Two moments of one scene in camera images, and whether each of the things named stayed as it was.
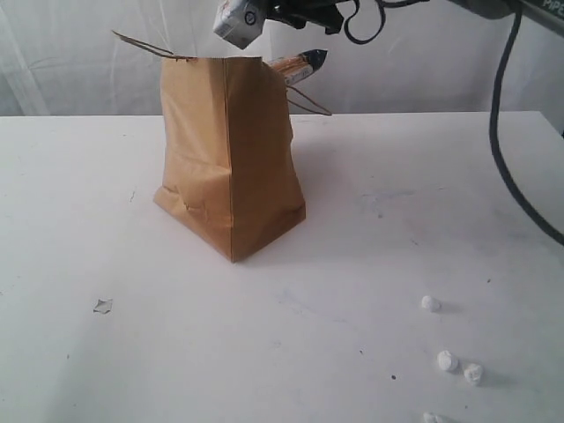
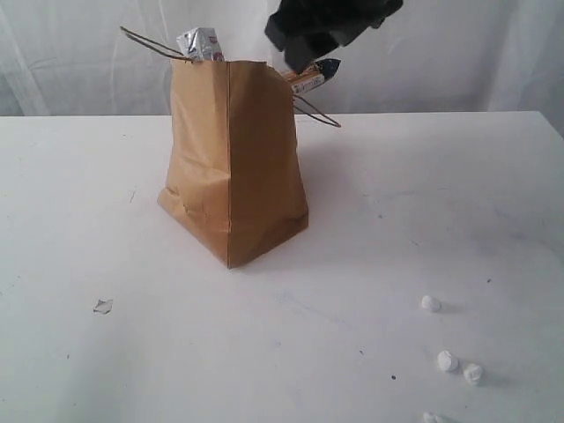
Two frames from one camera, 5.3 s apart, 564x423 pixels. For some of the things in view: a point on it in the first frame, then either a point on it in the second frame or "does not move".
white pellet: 430,418 does not move
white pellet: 472,373 does not move
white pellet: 433,304 does not move
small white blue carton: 240,21 → 201,44
